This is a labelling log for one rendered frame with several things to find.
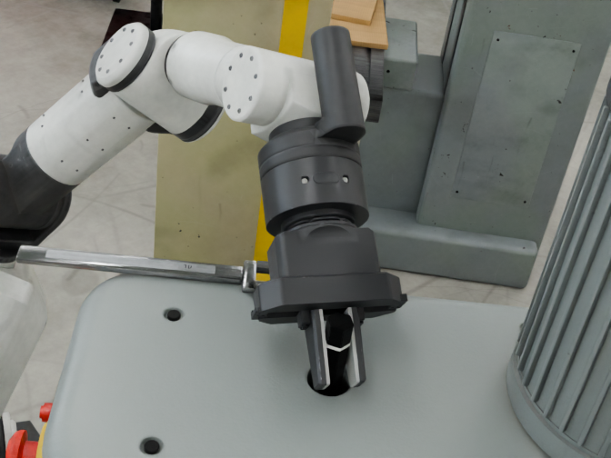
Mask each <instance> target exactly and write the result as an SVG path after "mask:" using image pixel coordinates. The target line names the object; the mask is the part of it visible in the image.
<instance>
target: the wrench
mask: <svg viewBox="0 0 611 458"><path fill-rule="evenodd" d="M16 262H17V263H19V264H36V265H45V266H54V267H64V268H74V269H83V270H92V271H102V272H111V273H120V274H139V275H148V276H157V277H166V278H176V279H186V280H195V281H204V282H214V283H223V284H242V292H243V293H253V292H254V291H255V289H256V287H257V286H258V285H259V284H260V283H263V282H258V281H256V280H255V277H256V274H269V267H268V261H258V260H257V262H256V261H249V260H245V261H244V268H243V267H242V266H234V265H225V264H208V263H199V262H189V261H180V260H170V259H161V258H152V257H143V256H133V255H124V254H107V253H98V252H87V251H78V250H69V249H60V248H51V247H42V246H32V245H23V244H22V245H21V246H20V248H19V251H18V253H17V256H16Z"/></svg>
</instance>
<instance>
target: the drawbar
mask: <svg viewBox="0 0 611 458"><path fill-rule="evenodd" d="M353 328H354V324H353V321H352V318H351V316H350V315H348V314H342V313H339V312H336V313H334V314H332V315H330V316H328V317H327V321H326V330H325V333H326V343H327V344H328V345H331V346H334V347H336V348H339V349H340V348H343V347H344V346H346V345H348V344H350V341H351V336H352V332H353ZM348 349H349V346H348V347H346V349H344V350H342V351H341V352H338V351H336V350H333V349H330V348H327V347H326V350H327V360H328V369H329V377H330V385H328V386H327V387H326V388H325V390H316V389H314V391H315V392H317V393H320V394H322V395H325V396H338V395H339V392H340V388H341V383H342V379H343V375H344V370H345V366H346V358H347V354H348Z"/></svg>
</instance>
